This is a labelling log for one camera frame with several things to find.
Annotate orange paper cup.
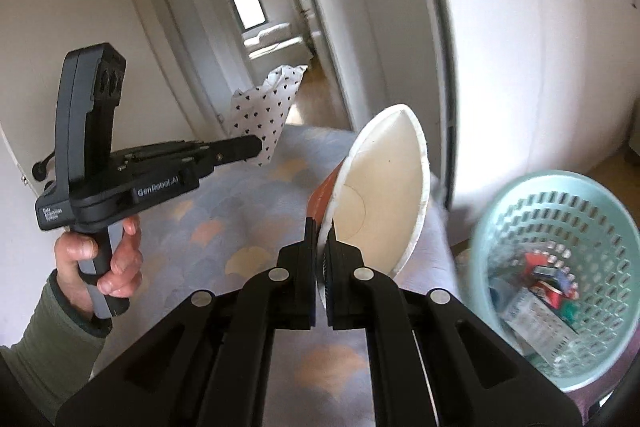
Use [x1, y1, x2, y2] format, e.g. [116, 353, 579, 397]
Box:
[307, 104, 431, 277]

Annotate white dotted paper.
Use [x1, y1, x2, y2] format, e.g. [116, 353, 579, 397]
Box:
[224, 65, 308, 167]

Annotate left green sleeve forearm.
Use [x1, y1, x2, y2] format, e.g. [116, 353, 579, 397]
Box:
[1, 271, 113, 426]

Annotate left hand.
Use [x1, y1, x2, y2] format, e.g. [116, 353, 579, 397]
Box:
[53, 215, 144, 313]

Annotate mint green laundry basket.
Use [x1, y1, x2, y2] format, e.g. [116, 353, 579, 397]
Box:
[460, 170, 639, 391]

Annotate white door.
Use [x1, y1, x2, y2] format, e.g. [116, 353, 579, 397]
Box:
[0, 0, 202, 253]

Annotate white sofa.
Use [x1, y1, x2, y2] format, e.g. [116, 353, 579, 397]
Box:
[244, 23, 308, 60]

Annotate white wardrobe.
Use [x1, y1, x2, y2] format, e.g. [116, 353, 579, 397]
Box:
[446, 0, 639, 210]

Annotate black door handle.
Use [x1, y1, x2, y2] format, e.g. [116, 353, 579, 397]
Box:
[32, 152, 55, 196]

